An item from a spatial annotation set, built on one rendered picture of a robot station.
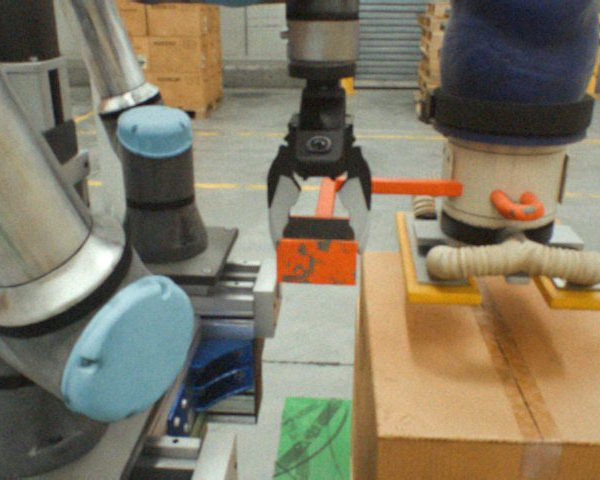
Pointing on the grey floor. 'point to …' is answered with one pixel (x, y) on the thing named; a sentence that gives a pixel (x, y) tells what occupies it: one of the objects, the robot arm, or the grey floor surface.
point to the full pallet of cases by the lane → (178, 52)
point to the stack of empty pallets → (432, 35)
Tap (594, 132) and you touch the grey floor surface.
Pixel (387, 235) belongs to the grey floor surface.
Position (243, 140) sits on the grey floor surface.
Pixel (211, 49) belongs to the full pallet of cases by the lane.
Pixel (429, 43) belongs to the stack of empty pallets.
